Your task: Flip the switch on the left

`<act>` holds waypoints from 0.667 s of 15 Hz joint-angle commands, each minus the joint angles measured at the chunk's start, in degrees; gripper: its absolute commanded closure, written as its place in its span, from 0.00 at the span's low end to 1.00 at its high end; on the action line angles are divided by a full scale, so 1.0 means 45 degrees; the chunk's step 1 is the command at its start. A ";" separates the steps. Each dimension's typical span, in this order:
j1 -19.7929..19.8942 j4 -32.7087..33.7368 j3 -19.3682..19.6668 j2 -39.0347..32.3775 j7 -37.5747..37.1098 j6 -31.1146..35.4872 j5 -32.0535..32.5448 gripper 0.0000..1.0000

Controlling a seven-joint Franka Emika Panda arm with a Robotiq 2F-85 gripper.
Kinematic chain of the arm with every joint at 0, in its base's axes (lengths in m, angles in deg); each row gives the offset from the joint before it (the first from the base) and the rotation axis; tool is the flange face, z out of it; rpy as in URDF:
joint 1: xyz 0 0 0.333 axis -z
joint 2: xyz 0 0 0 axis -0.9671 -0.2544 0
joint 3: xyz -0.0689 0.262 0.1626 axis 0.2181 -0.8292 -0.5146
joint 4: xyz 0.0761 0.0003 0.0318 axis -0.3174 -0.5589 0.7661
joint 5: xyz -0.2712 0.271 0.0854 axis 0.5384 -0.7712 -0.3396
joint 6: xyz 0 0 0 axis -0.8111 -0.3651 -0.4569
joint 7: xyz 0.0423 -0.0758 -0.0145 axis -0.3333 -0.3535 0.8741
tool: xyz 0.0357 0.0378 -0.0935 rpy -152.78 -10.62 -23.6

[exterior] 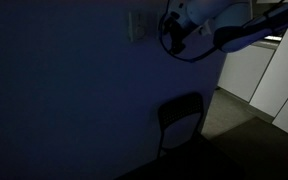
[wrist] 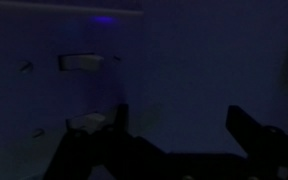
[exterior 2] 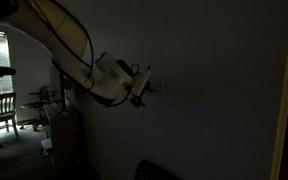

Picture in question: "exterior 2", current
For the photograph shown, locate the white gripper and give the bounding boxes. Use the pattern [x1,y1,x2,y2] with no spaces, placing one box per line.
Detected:
[130,65,160,99]

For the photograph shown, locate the black perforated chair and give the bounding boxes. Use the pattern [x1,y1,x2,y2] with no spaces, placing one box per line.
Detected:
[133,159,182,180]

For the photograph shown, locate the brown wooden cabinet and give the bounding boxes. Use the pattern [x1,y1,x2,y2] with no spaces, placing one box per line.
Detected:
[45,103,86,172]

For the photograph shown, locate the dark office chair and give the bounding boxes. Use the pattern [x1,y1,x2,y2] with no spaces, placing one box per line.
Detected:
[19,84,64,132]

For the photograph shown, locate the white paper sheet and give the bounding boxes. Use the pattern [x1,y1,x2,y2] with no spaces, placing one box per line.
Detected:
[40,137,54,156]

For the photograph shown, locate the wooden slat-back chair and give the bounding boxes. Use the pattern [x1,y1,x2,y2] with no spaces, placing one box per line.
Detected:
[0,91,20,138]

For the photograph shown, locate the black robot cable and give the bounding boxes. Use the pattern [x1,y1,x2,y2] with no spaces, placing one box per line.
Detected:
[48,0,142,108]

